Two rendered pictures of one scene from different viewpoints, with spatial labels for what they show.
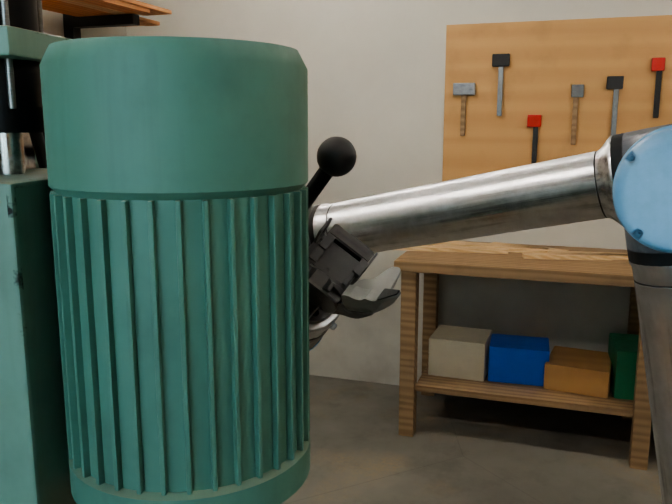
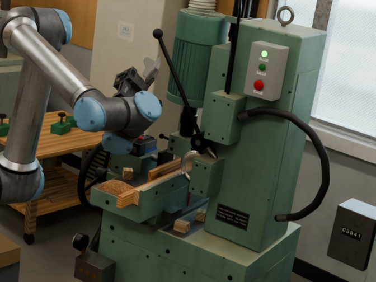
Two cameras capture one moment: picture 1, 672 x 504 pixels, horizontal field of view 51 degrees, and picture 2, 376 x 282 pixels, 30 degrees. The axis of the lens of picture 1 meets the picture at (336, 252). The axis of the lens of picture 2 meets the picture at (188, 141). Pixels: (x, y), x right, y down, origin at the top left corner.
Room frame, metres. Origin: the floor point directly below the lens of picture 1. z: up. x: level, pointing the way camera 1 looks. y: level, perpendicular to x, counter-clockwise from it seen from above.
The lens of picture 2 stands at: (2.74, 0.85, 1.82)
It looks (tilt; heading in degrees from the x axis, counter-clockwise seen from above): 18 degrees down; 198
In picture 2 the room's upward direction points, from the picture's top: 9 degrees clockwise
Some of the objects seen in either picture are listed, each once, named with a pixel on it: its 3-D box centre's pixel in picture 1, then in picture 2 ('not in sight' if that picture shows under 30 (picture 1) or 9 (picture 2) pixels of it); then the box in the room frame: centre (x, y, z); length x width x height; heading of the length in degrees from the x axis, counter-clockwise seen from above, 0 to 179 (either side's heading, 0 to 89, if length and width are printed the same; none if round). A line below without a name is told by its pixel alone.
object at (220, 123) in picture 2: not in sight; (225, 117); (0.68, 0.29, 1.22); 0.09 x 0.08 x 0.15; 79
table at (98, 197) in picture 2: not in sight; (154, 178); (0.47, 0.00, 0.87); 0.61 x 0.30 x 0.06; 169
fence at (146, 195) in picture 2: not in sight; (189, 176); (0.50, 0.14, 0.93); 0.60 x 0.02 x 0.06; 169
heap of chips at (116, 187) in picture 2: not in sight; (118, 186); (0.72, -0.03, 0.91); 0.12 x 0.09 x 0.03; 79
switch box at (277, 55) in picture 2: not in sight; (266, 70); (0.69, 0.39, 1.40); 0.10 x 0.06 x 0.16; 79
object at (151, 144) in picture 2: not in sight; (137, 142); (0.46, -0.09, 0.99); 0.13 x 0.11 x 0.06; 169
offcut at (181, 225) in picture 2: not in sight; (181, 225); (0.67, 0.20, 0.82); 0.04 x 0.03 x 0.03; 85
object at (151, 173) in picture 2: not in sight; (166, 172); (0.52, 0.06, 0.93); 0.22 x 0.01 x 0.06; 169
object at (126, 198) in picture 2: not in sight; (172, 178); (0.54, 0.10, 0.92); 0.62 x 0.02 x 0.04; 169
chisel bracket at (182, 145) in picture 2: not in sight; (188, 149); (0.50, 0.13, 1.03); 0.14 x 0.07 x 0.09; 79
